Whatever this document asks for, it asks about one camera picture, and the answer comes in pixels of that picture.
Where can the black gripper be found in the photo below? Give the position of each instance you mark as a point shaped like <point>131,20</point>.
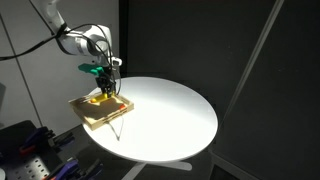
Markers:
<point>105,81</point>

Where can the yellow banana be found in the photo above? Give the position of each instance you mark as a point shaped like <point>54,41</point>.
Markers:
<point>95,99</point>

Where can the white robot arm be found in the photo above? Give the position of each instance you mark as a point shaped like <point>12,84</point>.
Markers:
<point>80,43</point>

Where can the light wooden crate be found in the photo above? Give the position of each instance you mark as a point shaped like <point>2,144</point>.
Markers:
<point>96,115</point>

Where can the small red ball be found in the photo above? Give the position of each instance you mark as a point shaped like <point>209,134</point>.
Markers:
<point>122,107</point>

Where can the purple orange black clamp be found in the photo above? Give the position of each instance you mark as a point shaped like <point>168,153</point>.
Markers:
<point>68,166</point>
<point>31,138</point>

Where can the white table base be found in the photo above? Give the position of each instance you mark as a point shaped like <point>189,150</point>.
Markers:
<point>173,165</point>

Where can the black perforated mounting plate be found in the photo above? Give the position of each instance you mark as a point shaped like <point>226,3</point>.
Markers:
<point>30,170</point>

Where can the teal camera mount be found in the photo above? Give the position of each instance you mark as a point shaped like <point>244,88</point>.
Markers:
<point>88,68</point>

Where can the grey partition frame strip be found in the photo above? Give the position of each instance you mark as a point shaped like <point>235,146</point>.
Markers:
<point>256,50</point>

